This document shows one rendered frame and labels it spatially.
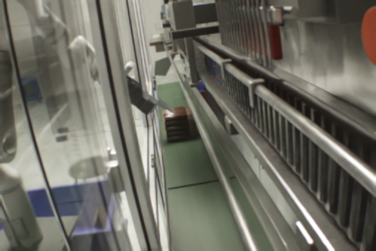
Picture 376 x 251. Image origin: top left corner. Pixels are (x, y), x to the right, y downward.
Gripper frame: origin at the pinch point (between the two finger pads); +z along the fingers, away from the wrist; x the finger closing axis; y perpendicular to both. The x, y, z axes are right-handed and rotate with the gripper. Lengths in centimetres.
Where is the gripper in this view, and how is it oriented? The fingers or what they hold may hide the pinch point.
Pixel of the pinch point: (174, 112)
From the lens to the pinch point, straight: 108.1
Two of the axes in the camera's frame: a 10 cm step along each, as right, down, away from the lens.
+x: 0.6, 2.7, -9.6
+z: 8.0, 5.6, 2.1
